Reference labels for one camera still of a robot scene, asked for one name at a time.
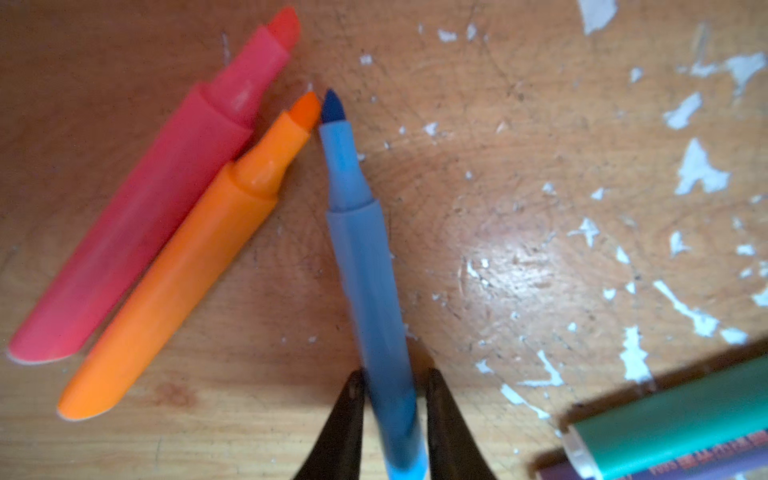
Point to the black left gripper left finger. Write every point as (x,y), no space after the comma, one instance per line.
(337,451)

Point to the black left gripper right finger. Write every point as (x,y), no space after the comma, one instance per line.
(453,452)

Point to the blue marker pen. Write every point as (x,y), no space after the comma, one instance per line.
(359,237)

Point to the green marker pen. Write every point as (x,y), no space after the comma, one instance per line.
(718,409)

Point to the orange highlighter pen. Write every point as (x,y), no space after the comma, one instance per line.
(236,203)

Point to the purple marker pen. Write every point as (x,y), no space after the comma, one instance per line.
(721,461)

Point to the pink highlighter pen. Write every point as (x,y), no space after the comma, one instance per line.
(211,126)

